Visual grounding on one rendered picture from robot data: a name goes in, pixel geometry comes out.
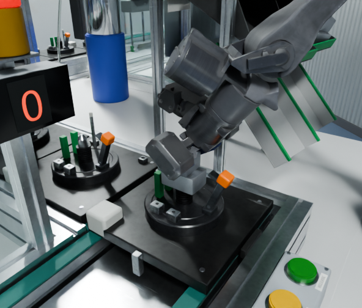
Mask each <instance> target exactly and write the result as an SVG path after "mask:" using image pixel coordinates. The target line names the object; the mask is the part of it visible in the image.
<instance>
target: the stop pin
mask: <svg viewBox="0 0 362 308"><path fill-rule="evenodd" d="M131 258H132V265H133V273H134V274H136V275H137V276H140V275H141V274H142V273H143V272H144V262H143V254H142V253H141V252H139V251H137V250H135V251H134V253H132V255H131Z"/></svg>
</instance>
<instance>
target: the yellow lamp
mask: <svg viewBox="0 0 362 308"><path fill-rule="evenodd" d="M30 51H31V49H30V46H29V40H28V34H27V30H26V25H25V21H24V15H23V10H22V7H21V6H18V7H5V8H0V58H3V57H15V56H22V55H25V54H28V53H29V52H30Z"/></svg>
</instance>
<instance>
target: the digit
mask: <svg viewBox="0 0 362 308"><path fill-rule="evenodd" d="M6 85H7V90H8V93H9V98H10V102H11V105H12V110H13V114H14V118H15V123H16V126H17V130H18V133H21V132H23V131H26V130H29V129H31V128H34V127H37V126H39V125H43V124H45V123H48V122H50V121H53V120H52V115H51V109H50V103H49V99H48V93H47V89H46V83H45V77H44V75H39V76H35V77H31V78H26V79H22V80H19V81H14V82H10V83H7V84H6Z"/></svg>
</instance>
